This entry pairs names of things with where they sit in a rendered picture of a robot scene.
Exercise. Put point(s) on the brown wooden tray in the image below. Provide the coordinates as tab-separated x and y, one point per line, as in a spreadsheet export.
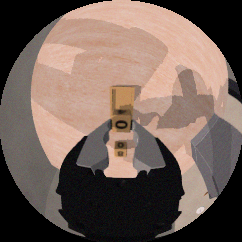
121	97

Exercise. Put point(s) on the brown wooden number cube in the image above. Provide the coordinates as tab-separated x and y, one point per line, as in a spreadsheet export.
120	149
121	120

